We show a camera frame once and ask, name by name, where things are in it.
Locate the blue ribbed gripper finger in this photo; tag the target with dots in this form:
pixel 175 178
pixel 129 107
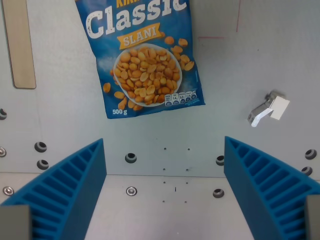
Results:
pixel 62 185
pixel 265 182

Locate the silver screw in table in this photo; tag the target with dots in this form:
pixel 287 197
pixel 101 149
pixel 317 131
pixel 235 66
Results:
pixel 131 191
pixel 8 190
pixel 2 151

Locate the light wooden strip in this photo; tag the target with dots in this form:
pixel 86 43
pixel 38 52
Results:
pixel 18 45

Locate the blue salted peanuts bag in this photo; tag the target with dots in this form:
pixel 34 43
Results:
pixel 145 57

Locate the small grey metal bracket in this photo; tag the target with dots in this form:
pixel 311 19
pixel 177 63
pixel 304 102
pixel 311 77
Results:
pixel 271 107

